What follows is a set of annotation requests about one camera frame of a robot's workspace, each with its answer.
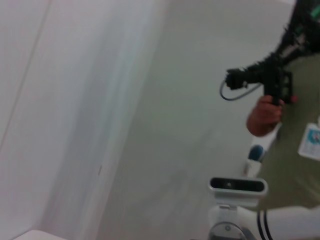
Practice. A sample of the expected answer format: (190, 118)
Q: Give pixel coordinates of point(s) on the person bare hand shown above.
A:
(265, 117)

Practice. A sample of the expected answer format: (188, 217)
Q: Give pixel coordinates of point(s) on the black teleoperation controller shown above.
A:
(275, 75)

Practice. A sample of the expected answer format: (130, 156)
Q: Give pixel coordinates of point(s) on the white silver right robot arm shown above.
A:
(287, 222)

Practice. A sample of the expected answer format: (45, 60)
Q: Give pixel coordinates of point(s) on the white blue pen-like device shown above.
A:
(256, 155)

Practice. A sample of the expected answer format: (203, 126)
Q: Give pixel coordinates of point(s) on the white blue name badge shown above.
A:
(311, 142)

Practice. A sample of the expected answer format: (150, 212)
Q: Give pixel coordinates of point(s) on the person in olive shirt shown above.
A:
(295, 175)

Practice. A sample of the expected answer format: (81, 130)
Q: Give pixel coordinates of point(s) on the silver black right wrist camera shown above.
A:
(237, 190)

